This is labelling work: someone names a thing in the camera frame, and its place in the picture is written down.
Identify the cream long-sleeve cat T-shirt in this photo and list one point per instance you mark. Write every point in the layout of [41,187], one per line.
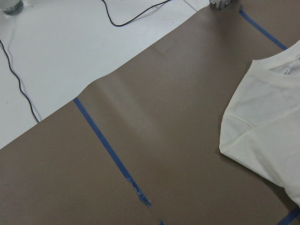
[260,128]

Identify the aluminium frame post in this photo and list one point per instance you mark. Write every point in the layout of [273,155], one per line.
[220,4]

